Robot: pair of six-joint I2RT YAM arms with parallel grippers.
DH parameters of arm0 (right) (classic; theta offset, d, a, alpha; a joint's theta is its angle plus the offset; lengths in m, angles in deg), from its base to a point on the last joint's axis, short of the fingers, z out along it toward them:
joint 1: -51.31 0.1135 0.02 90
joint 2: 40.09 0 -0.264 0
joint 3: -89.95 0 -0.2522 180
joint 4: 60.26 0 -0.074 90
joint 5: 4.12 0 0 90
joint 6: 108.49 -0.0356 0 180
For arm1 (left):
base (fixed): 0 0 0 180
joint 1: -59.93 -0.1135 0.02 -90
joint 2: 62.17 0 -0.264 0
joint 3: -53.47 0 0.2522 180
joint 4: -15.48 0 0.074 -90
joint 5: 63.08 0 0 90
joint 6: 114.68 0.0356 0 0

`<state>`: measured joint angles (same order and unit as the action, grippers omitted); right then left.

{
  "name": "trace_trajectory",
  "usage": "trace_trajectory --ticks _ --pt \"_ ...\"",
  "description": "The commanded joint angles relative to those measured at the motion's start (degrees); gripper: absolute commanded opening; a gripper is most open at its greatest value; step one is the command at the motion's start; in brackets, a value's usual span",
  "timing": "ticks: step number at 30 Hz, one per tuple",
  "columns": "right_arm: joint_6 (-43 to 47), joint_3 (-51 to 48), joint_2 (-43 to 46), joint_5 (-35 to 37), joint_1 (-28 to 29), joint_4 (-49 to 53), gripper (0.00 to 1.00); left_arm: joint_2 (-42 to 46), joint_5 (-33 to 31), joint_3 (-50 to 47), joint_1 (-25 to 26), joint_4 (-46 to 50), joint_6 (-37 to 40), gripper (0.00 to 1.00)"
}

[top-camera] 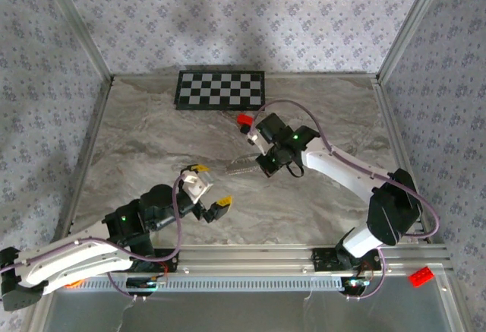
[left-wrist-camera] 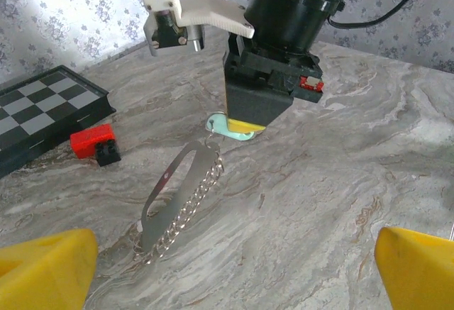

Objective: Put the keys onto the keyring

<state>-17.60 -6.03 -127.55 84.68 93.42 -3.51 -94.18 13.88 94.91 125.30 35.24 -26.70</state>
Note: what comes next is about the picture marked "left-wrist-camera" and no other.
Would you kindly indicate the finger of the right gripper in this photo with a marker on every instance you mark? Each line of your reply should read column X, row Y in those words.
column 255, row 108

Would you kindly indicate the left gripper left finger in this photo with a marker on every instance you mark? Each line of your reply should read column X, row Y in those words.
column 46, row 274

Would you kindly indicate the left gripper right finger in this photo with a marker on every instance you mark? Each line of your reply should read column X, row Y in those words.
column 418, row 274

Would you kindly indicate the key with mint green head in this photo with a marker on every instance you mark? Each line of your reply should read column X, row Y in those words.
column 221, row 127

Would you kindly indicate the small black toy brick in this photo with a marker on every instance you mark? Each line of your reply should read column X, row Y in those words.
column 108, row 155

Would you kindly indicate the red plastic block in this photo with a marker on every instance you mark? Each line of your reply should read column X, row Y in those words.
column 85, row 143

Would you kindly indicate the black and white chessboard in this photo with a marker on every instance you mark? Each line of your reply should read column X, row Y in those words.
column 42, row 111

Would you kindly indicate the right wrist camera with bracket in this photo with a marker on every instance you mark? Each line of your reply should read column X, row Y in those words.
column 198, row 10

